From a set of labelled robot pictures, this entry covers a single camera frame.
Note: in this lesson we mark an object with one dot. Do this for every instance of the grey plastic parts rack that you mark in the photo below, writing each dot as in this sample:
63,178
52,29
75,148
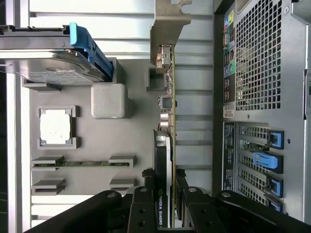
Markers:
116,140

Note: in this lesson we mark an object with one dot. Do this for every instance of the silver CPU chip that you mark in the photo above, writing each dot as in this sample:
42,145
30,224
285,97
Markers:
56,127

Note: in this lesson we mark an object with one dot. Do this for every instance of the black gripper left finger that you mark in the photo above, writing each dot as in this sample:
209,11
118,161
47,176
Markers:
142,211

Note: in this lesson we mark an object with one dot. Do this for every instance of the black and silver PC case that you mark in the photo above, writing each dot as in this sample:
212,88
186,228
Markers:
257,60

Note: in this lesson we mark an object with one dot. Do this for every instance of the hard disk with blue carrier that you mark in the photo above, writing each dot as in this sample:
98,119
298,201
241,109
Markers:
48,63

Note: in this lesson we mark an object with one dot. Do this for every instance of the blue framed card latch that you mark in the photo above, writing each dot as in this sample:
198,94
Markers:
277,188
277,140
277,205

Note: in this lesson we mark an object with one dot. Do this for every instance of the blue long card lever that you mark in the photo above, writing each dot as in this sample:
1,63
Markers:
267,162

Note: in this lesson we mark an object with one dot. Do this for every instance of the green loose RAM stick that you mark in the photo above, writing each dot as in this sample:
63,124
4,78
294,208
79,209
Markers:
82,163

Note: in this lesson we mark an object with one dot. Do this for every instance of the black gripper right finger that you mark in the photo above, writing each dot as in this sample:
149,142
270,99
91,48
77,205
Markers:
199,213

